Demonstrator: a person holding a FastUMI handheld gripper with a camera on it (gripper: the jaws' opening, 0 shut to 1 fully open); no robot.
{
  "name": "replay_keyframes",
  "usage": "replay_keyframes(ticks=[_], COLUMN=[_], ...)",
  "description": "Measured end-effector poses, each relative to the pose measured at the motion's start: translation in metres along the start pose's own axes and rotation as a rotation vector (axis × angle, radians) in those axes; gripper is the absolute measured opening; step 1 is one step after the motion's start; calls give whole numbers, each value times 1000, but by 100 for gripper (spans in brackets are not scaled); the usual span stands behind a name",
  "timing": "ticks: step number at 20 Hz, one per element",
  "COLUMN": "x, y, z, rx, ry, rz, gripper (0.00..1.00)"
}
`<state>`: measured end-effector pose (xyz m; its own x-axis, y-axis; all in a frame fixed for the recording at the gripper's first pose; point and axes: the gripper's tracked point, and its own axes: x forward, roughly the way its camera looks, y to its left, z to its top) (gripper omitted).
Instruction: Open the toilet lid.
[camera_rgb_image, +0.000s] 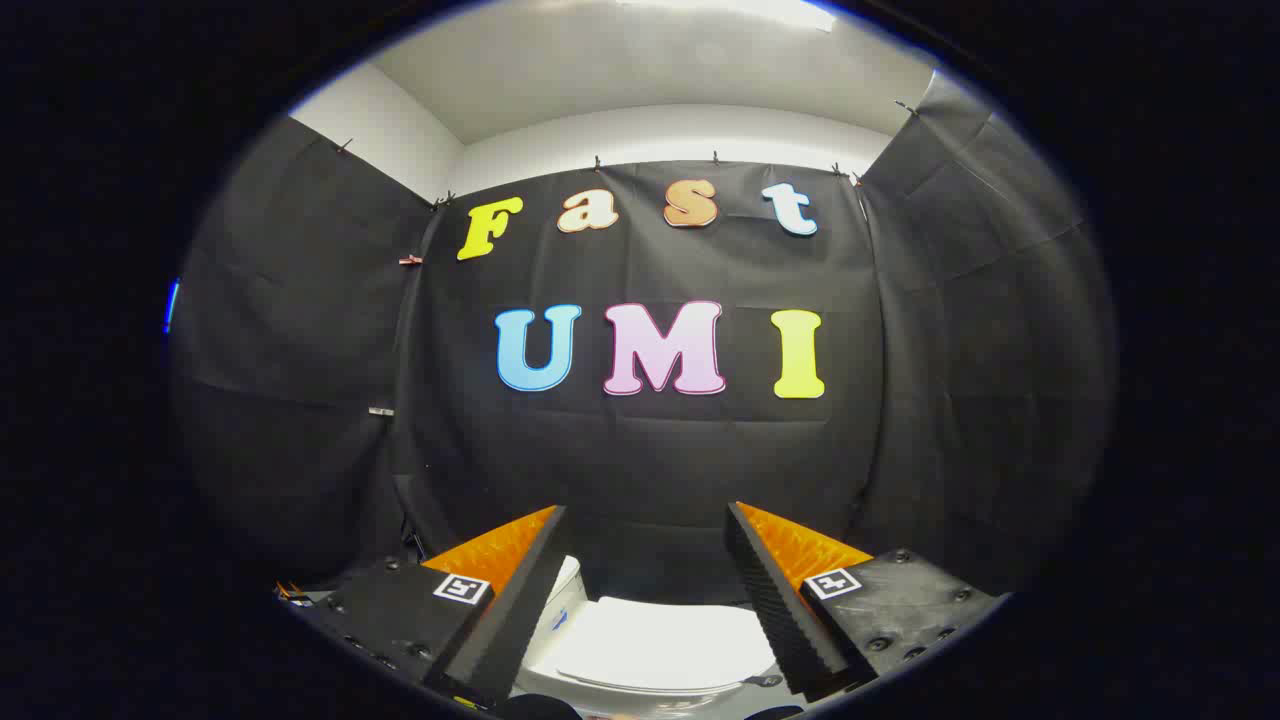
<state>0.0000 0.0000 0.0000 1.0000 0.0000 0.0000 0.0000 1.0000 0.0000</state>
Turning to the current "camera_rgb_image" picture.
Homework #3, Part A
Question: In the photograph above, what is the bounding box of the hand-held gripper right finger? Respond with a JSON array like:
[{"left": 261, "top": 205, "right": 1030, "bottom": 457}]
[{"left": 725, "top": 502, "right": 1006, "bottom": 703}]

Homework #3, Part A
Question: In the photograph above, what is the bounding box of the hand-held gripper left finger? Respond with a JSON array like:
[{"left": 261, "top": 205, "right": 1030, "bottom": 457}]
[{"left": 283, "top": 505, "right": 571, "bottom": 711}]

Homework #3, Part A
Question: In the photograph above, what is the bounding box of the white toilet lid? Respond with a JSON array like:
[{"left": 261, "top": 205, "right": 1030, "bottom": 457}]
[{"left": 555, "top": 597, "right": 779, "bottom": 693}]

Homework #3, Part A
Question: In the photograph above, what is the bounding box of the white toilet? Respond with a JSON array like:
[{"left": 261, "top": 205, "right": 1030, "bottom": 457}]
[{"left": 515, "top": 555, "right": 801, "bottom": 716}]

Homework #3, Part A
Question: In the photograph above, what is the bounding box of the black backdrop cloth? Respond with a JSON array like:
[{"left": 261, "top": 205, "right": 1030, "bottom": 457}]
[{"left": 170, "top": 70, "right": 1116, "bottom": 601}]

